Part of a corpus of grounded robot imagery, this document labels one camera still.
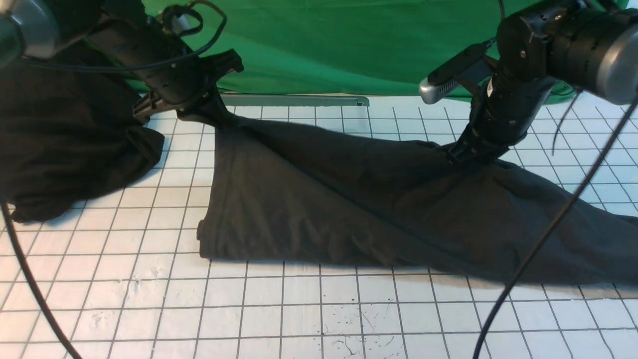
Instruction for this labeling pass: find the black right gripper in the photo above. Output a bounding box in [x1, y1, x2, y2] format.
[446, 70, 556, 162]

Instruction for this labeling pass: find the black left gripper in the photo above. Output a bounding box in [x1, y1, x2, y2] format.
[90, 20, 244, 125]

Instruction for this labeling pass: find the dark gray long-sleeve shirt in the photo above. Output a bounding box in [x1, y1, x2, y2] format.
[177, 102, 638, 286]

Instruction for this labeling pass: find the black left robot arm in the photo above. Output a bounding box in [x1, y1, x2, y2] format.
[1, 0, 244, 129]

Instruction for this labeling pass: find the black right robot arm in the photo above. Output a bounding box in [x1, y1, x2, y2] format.
[445, 0, 638, 162]

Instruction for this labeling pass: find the gray metal strip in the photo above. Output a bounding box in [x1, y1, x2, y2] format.
[221, 93, 370, 107]

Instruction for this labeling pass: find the black clothes pile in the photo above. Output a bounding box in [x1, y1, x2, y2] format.
[0, 62, 164, 223]

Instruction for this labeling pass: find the green backdrop cloth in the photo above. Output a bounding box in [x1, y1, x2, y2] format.
[207, 0, 533, 96]

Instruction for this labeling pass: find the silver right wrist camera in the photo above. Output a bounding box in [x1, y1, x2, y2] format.
[419, 42, 496, 105]

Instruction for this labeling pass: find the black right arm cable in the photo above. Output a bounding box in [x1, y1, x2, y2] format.
[471, 90, 638, 359]

